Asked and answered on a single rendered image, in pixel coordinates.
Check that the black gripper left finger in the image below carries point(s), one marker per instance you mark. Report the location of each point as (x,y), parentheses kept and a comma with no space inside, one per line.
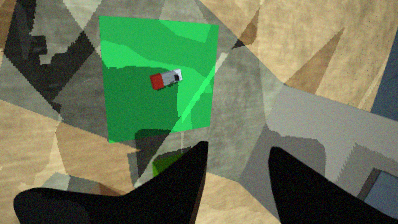
(171,197)

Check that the green square zone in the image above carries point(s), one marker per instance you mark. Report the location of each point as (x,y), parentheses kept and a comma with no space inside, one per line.
(131,50)

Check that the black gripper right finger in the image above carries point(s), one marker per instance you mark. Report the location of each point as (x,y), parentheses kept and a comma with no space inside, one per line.
(303,196)

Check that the green block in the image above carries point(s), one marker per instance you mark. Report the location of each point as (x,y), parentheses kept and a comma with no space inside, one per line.
(160,165)

